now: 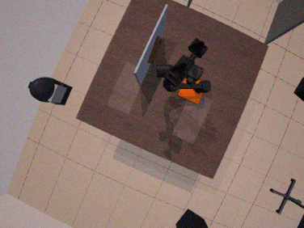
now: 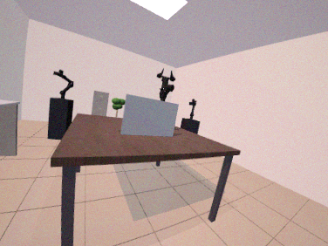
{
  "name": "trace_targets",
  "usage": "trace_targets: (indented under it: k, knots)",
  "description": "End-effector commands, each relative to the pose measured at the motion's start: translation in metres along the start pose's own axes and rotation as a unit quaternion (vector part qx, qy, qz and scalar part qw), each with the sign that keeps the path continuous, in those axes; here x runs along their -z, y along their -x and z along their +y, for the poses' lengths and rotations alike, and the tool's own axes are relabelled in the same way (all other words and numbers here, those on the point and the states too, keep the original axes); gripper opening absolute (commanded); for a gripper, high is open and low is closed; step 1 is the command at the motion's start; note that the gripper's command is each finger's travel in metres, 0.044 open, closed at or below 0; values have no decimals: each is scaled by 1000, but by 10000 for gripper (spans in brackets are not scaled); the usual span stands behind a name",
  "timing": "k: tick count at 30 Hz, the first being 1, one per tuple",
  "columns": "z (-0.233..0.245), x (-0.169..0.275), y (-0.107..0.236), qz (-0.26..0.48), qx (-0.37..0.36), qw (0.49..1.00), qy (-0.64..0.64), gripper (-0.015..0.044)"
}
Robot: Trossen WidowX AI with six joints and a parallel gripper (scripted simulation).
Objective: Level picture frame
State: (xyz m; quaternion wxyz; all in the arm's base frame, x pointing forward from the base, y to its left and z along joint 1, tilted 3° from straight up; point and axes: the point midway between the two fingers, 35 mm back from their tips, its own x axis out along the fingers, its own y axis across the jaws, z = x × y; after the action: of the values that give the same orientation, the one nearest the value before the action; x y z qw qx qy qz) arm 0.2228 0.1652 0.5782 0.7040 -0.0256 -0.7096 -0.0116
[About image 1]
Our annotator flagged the brown wooden picture frame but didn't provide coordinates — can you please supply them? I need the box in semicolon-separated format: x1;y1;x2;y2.
148;36;162;64

